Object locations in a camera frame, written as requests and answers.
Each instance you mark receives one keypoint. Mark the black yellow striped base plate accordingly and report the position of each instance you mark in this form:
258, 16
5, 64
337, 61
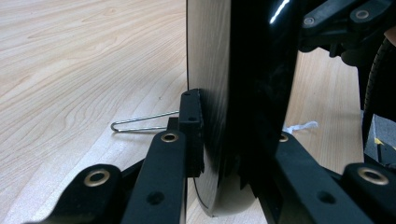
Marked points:
386, 154

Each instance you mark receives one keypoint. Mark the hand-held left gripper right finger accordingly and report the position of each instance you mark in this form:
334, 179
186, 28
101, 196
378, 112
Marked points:
305, 193

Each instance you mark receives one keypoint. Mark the black decorated oval tray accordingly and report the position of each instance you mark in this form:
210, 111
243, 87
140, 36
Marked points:
258, 77

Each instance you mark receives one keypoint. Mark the white patterned cloth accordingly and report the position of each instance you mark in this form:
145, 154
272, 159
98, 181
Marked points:
300, 127

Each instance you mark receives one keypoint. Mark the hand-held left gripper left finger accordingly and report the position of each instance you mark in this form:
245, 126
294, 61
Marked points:
165, 174

